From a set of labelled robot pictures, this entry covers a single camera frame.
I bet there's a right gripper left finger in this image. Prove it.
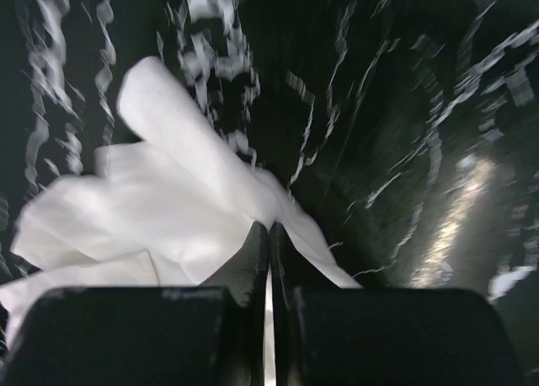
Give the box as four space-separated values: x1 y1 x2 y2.
202 222 268 385

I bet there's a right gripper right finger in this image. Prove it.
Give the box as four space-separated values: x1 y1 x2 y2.
269 223 320 385

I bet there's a white t shirt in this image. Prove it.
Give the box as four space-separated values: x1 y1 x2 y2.
1 56 355 344

